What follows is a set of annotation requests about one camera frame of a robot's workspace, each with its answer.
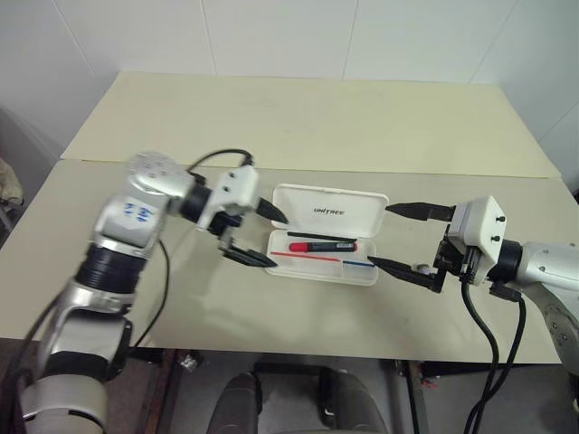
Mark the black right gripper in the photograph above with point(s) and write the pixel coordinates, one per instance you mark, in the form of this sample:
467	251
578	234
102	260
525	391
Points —
457	262

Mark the black table frame bar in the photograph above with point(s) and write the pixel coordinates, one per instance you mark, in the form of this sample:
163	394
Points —
294	357

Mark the red marker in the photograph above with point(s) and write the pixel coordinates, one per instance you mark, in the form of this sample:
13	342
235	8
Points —
316	247

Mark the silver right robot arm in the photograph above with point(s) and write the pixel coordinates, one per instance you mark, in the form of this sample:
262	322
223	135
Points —
547	267

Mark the dark rounded shape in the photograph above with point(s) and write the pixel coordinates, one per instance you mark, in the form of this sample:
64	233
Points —
240	402

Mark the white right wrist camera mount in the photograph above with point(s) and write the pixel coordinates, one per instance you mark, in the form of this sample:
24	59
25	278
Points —
488	226

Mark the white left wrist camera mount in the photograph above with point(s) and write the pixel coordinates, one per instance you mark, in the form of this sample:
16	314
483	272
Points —
240	185

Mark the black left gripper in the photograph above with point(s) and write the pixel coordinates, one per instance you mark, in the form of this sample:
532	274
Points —
228	221

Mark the white Unitree pencil case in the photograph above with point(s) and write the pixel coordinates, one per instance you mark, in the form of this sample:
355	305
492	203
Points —
362	221

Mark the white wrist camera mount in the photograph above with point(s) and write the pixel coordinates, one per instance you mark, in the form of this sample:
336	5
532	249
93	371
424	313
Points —
488	226
240	185

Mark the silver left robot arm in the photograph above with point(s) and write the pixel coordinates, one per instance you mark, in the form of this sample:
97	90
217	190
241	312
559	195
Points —
135	212

